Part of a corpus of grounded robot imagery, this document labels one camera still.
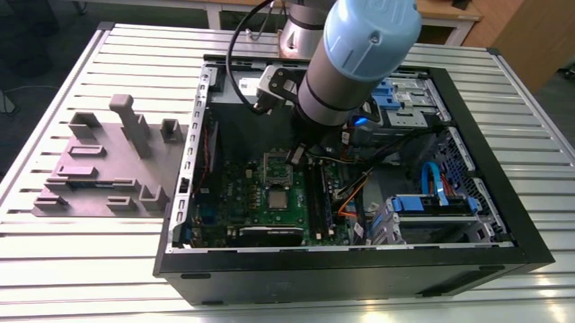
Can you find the metal socket cover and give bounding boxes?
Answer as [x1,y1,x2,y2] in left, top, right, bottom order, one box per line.
[263,150,297,188]

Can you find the silver CPU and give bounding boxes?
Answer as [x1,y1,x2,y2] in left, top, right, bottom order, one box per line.
[269,192,291,209]

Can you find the CPU socket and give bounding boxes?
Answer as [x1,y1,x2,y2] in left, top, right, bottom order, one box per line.
[265,187,295,213]

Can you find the grey power supply unit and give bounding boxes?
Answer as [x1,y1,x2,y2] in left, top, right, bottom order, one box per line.
[210,69,302,159]

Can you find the blue disk carrier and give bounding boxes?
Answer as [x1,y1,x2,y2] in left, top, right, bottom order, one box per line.
[372,94,404,111]
[376,77,397,97]

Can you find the black RAM slot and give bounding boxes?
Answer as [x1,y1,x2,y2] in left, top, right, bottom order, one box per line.
[305,160,321,238]

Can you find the grey metal drive cage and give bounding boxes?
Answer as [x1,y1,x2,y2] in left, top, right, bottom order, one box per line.
[350,69,453,145]
[373,194,498,245]

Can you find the green motherboard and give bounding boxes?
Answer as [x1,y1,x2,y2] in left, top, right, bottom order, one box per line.
[183,157,357,248]

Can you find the hard disk in blue carrier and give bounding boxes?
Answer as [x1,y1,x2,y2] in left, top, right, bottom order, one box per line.
[390,196,481,218]

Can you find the black graphics card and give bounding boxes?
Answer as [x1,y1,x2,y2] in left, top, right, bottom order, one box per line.
[227,223,305,246]

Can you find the black PC case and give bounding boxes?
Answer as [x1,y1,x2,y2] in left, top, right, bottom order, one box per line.
[153,52,558,306]

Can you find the grey parts rack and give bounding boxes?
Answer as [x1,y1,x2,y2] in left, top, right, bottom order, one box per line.
[33,94,193,219]

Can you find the RAM stick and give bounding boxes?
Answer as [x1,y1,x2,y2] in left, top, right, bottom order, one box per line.
[67,180,117,189]

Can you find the wooden cabinet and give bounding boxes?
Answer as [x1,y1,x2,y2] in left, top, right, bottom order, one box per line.
[462,0,575,97]

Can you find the black cable bundle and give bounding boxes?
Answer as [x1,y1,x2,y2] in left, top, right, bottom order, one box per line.
[336,129,450,199]

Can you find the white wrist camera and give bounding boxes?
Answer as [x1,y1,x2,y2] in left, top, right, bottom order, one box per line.
[239,65,299,102]

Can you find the orange wire bundle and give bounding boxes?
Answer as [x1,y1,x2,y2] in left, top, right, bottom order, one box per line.
[336,188,364,219]

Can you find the black camera cable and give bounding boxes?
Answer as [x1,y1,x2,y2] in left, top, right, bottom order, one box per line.
[226,0,277,117]

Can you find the blue flat wire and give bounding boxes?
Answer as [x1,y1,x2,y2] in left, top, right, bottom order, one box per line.
[365,210,386,245]

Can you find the cable with silver plug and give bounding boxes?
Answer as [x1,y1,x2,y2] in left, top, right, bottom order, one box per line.
[245,0,289,40]

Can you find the blue SATA wire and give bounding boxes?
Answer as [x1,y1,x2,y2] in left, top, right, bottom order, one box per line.
[421,161,452,207]

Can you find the wooden desk white frame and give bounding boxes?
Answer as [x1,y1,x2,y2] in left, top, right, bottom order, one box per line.
[205,0,485,46]

